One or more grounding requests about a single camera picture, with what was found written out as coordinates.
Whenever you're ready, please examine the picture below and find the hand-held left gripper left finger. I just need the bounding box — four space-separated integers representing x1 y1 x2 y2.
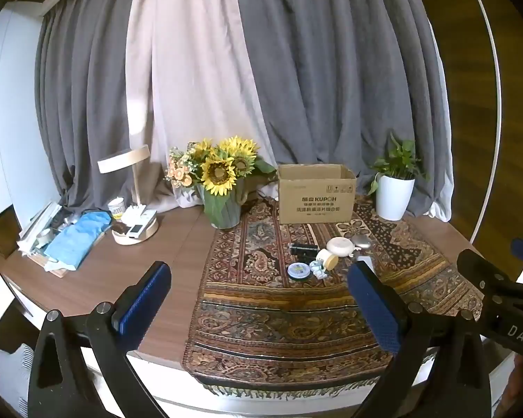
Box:
27 260 172 418

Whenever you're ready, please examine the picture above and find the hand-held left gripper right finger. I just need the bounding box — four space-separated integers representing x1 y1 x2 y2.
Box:
347 260 493 418

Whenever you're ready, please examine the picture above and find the white tape roll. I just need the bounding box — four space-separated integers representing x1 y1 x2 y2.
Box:
316 249 338 270

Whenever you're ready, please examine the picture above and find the white round case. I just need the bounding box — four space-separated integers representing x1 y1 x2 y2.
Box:
326 237 354 258

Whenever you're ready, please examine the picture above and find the brown cardboard box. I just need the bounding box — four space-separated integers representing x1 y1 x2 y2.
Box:
276 164 358 225

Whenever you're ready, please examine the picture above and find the white remote control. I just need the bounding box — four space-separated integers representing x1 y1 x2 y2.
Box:
128 210 158 240

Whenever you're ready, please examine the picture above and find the patterned table runner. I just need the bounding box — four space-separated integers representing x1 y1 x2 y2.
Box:
182 196 485 397

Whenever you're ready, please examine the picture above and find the blue cloth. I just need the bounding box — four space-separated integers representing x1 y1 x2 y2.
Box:
44 211 114 269

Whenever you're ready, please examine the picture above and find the wooden tray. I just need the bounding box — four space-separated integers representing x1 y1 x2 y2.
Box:
20 202 111 278

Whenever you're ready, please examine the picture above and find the small black box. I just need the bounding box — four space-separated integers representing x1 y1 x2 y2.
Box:
289 241 319 257

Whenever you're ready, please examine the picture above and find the white cup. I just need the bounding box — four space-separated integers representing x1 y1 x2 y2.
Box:
107 198 127 221

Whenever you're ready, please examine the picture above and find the potted plant in white pot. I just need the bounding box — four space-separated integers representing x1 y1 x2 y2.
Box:
367 133 430 222

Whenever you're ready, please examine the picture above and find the white desk lamp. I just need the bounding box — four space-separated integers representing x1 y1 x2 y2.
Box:
98 145 159 246

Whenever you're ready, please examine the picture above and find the sunflower bouquet in vase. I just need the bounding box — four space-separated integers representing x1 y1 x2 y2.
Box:
165 136 276 230

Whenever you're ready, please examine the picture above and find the grey curtain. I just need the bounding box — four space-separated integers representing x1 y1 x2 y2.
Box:
34 0 160 210
233 0 457 219

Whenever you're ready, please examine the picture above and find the white cabinet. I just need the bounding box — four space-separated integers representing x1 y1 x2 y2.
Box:
0 2 67 229

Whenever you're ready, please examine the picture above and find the beige curtain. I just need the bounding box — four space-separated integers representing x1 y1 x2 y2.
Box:
126 0 284 207

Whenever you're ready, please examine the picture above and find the white curved rail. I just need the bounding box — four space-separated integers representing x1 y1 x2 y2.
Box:
459 0 503 245

